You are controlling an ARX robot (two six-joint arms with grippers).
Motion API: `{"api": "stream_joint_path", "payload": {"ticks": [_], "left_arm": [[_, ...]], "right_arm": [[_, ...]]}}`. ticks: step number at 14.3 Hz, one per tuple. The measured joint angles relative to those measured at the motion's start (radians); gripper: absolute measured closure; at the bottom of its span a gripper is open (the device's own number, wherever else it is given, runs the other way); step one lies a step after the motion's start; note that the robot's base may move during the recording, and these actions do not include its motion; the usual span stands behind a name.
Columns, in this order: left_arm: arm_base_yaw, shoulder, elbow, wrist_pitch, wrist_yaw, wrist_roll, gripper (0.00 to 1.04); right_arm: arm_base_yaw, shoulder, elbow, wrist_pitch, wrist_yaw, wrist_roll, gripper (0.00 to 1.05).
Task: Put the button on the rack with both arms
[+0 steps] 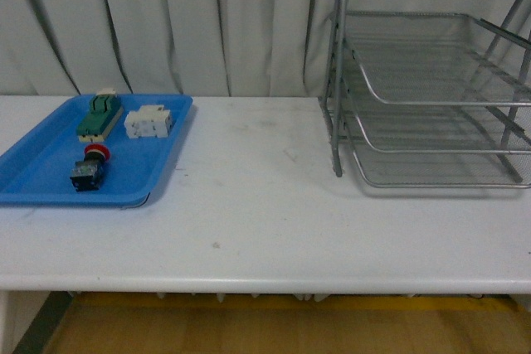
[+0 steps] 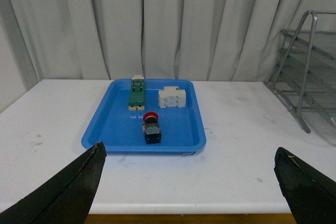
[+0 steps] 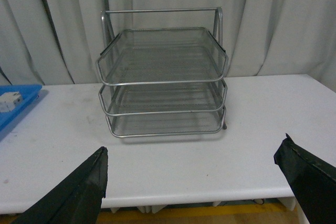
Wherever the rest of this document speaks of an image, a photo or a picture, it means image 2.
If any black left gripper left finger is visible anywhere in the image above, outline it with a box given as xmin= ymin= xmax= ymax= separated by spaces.
xmin=1 ymin=142 xmax=107 ymax=223

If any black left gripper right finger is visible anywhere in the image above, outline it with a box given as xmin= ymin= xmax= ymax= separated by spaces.
xmin=274 ymin=147 xmax=335 ymax=223

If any red emergency stop button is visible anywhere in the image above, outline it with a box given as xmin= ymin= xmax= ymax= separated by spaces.
xmin=142 ymin=111 xmax=161 ymax=144

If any blue plastic tray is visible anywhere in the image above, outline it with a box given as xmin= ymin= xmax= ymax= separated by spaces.
xmin=81 ymin=79 xmax=206 ymax=154

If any white circuit breaker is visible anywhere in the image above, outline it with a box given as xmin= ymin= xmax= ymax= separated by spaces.
xmin=159 ymin=86 xmax=186 ymax=108

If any white curtain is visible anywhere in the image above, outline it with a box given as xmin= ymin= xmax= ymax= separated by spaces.
xmin=0 ymin=0 xmax=336 ymax=113

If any silver wire mesh rack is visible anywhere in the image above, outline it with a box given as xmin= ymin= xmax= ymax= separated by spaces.
xmin=264 ymin=10 xmax=335 ymax=133

